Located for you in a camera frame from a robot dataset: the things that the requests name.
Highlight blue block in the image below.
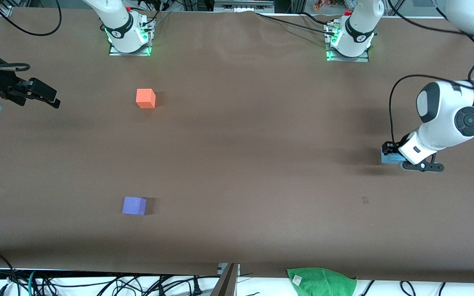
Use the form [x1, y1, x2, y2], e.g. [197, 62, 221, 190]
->
[381, 146, 407, 165]

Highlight orange block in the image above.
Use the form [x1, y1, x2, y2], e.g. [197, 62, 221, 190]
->
[136, 88, 156, 109]

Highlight purple block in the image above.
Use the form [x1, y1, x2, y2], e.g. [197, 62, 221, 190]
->
[122, 197, 147, 216]

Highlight green cloth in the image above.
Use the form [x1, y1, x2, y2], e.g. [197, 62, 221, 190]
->
[286, 267, 358, 296]

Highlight small colourful toys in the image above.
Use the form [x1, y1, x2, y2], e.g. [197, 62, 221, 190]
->
[313, 0, 358, 11]

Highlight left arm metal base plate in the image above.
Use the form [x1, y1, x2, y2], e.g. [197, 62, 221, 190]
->
[324, 21, 370, 63]

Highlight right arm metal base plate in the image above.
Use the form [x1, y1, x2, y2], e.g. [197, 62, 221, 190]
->
[108, 16, 156, 57]

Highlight grey thin cable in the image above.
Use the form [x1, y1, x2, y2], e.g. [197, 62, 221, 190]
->
[150, 12, 171, 32]

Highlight short black base cable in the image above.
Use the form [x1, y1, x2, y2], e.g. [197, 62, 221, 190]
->
[299, 12, 336, 25]

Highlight long black power cable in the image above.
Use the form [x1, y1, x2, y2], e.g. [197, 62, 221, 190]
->
[255, 12, 330, 35]

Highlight aluminium frame rail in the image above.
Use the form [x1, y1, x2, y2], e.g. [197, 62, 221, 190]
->
[214, 0, 275, 13]

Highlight grey metal post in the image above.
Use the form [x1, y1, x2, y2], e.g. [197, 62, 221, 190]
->
[210, 263, 240, 296]

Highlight black cable with plug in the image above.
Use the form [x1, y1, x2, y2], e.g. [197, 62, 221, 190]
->
[155, 276, 204, 296]

